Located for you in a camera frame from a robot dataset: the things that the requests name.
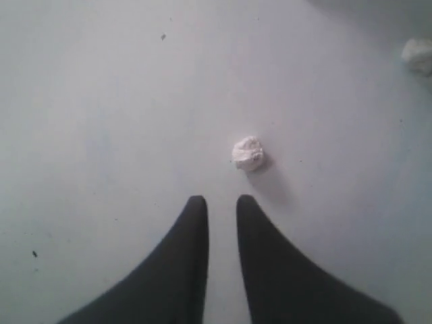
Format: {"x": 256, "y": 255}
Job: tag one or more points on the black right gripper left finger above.
{"x": 169, "y": 286}

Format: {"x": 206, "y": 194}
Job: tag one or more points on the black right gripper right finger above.
{"x": 284, "y": 286}

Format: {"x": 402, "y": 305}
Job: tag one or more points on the white paper ball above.
{"x": 416, "y": 54}
{"x": 248, "y": 154}

